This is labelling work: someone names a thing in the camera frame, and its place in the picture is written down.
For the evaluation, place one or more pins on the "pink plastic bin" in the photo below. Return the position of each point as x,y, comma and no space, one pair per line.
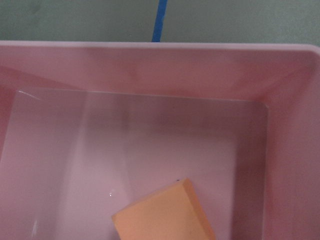
88,127

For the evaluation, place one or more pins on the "orange foam block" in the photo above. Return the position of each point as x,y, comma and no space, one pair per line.
171,213

